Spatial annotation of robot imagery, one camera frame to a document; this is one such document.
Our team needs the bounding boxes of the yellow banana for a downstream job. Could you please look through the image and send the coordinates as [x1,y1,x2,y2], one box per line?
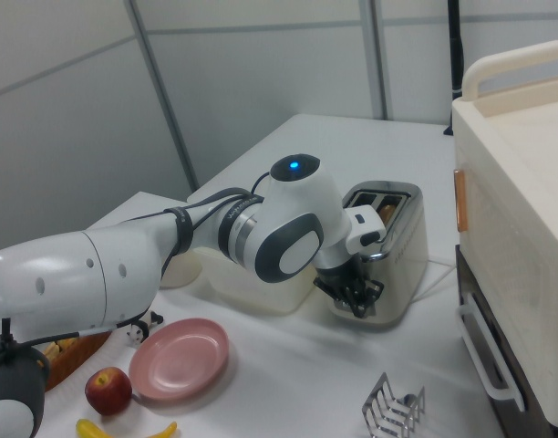
[75,418,178,438]

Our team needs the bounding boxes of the orange wooden latch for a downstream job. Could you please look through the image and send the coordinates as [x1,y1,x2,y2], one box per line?
[452,169,469,234]

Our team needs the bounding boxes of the cream and chrome toaster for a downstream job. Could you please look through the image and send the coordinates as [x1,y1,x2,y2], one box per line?
[328,181,430,332]

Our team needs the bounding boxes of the pink plate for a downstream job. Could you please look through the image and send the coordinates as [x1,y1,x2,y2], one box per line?
[128,318,231,403]

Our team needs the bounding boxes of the white cabinet handle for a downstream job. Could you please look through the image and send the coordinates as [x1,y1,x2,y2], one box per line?
[456,291,527,412]

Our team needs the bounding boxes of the red apple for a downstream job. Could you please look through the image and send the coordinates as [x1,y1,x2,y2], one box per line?
[84,367,134,417]

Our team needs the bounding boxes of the brown wicker basket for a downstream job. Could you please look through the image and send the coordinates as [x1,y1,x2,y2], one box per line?
[40,330,112,392]

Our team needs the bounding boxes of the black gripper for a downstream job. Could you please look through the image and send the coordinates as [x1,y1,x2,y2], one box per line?
[313,257,384,319]

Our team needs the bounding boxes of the metal toast rack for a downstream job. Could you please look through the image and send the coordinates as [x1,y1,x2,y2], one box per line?
[361,371,427,438]

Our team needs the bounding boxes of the white toaster power cord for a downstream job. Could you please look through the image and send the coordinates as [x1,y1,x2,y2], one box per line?
[412,256,458,298]

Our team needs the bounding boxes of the white plastic container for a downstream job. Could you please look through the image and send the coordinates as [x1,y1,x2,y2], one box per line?
[200,247,317,317]

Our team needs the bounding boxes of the small panda toy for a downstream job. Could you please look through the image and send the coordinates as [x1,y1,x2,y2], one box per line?
[126,309,166,344]

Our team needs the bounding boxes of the black pole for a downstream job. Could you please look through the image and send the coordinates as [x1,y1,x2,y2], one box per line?
[447,0,465,99]

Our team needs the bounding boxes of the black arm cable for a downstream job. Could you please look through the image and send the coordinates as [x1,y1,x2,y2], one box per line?
[159,171,272,277]

